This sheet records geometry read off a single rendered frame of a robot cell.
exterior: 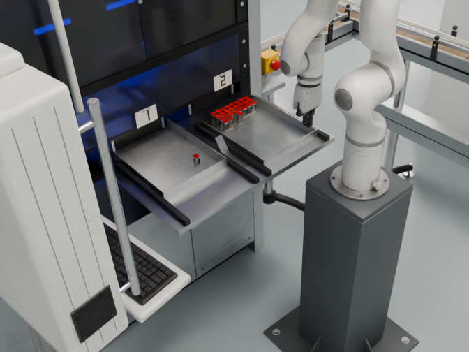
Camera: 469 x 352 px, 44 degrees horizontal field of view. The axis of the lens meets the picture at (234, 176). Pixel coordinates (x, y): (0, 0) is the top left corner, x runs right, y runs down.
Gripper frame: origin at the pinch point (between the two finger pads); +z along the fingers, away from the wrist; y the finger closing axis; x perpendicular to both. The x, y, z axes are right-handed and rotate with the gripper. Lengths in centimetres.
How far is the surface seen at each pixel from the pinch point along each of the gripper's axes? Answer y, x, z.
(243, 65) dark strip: -3.2, -36.4, -6.1
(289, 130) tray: -1.7, -10.2, 10.1
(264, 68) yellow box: -14.4, -36.5, -0.5
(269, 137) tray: 6.2, -12.3, 10.1
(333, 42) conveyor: -68, -47, 11
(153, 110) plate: 38, -36, -5
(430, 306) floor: -42, 40, 98
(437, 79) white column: -143, -33, 56
